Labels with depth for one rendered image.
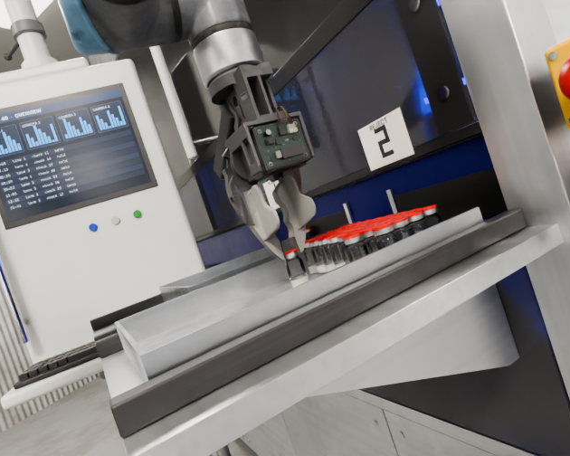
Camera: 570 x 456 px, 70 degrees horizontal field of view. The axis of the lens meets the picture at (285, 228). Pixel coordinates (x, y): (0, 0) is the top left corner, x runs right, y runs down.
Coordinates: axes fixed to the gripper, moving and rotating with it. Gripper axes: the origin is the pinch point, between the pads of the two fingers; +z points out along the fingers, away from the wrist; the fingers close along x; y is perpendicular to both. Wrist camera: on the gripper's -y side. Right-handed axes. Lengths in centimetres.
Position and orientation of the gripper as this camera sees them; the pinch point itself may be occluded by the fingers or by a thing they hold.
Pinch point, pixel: (285, 246)
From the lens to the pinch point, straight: 49.9
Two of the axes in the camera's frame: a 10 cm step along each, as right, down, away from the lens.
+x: 8.4, -3.0, 4.5
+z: 3.3, 9.5, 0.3
